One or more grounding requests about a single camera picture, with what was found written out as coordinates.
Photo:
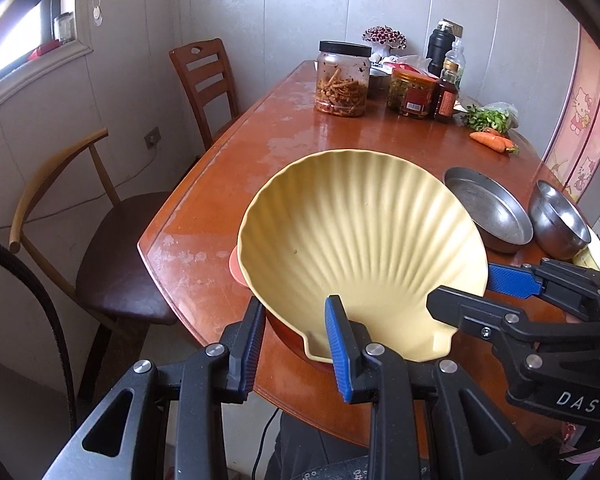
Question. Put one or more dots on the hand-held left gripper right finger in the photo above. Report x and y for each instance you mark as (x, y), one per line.
(337, 340)

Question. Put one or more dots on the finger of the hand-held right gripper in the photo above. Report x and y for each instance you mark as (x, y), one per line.
(512, 280)
(460, 307)

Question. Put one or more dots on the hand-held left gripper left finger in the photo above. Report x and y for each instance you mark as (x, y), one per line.
(252, 355)

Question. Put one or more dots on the steel bowl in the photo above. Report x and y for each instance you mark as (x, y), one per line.
(560, 220)

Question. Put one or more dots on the shallow steel pan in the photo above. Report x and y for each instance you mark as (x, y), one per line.
(485, 207)

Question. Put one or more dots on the orange plate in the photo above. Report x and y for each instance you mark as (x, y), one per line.
(237, 267)

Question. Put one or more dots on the yellow shell-shaped plate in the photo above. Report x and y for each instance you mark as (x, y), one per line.
(360, 240)

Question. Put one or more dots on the person's dark floral pants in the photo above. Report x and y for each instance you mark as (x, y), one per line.
(310, 450)

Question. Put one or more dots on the large carrot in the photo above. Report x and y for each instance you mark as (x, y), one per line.
(487, 141)

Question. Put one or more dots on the small carrot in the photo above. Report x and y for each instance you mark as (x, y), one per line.
(492, 131)

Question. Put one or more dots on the bag of green vegetables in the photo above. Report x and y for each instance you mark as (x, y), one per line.
(487, 117)

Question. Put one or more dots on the light wooden chair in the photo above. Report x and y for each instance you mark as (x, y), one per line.
(120, 255)

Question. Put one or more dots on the pink cartoon sliding door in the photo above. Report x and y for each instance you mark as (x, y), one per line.
(580, 110)

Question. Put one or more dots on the dark sauce bottle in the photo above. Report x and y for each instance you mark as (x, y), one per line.
(446, 100)

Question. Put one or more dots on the jar with red label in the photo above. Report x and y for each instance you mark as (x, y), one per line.
(412, 95)

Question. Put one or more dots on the clear plastic bottle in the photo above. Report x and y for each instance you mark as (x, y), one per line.
(456, 57)

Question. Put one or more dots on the steel pot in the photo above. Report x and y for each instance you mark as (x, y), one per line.
(378, 82)

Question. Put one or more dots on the red tissue box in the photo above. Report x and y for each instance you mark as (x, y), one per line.
(405, 64)

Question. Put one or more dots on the black thermos flask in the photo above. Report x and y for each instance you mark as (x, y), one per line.
(439, 47)

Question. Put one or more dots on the clear jar with black lid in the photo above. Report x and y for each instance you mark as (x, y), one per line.
(341, 85)

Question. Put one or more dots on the brown wooden chair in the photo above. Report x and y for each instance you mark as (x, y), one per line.
(207, 85)

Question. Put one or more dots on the dark red flower ornament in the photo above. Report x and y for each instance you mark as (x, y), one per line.
(384, 37)

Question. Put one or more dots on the glass jar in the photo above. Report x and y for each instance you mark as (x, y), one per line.
(64, 27)

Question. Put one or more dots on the window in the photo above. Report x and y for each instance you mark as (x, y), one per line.
(25, 25)

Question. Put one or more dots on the grey wall outlet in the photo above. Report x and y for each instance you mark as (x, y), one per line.
(152, 137)

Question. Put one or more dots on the beige wall switch plate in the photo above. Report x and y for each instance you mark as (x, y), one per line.
(457, 28)

